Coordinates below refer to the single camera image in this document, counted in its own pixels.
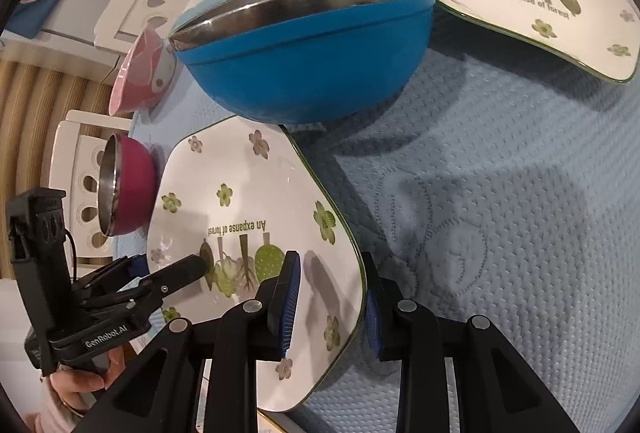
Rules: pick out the person's left forearm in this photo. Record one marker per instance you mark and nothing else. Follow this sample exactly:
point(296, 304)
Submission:
point(55, 418)

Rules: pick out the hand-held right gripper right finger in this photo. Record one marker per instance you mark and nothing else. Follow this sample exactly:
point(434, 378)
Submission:
point(372, 323)

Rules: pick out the person's left hand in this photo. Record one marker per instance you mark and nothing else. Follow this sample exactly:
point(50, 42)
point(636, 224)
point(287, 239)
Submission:
point(80, 383)

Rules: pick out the white chair with teardrop holes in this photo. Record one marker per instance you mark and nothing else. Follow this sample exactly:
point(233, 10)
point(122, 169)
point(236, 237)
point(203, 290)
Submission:
point(67, 163)
point(130, 13)

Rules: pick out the magenta steel-lined bowl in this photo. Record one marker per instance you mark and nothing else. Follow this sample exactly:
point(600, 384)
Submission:
point(137, 178)

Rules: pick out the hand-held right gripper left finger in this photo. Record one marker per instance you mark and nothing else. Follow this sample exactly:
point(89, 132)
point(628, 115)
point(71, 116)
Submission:
point(289, 293)

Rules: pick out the pink ceramic bowl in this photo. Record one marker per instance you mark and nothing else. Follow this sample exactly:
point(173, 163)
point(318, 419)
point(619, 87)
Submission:
point(145, 63)

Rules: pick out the blue steel-lined bowl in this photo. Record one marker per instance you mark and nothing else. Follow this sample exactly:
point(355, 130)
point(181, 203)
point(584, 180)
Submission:
point(310, 63)

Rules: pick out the light blue quilted mat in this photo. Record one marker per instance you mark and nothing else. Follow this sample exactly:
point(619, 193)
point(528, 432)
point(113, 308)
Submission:
point(475, 163)

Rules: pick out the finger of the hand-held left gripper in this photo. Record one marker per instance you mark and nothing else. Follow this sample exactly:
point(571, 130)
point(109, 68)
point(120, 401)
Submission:
point(115, 270)
point(185, 269)

